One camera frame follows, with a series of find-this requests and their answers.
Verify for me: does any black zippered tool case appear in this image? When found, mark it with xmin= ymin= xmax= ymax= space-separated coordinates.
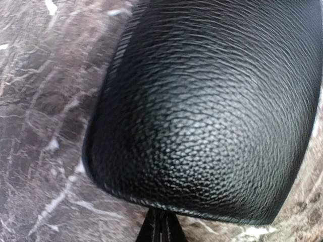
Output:
xmin=82 ymin=1 xmax=322 ymax=225

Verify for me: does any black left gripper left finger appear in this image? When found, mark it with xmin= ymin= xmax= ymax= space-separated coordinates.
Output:
xmin=136 ymin=208 xmax=161 ymax=242

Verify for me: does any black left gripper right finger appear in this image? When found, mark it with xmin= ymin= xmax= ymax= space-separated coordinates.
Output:
xmin=161 ymin=212 xmax=187 ymax=242

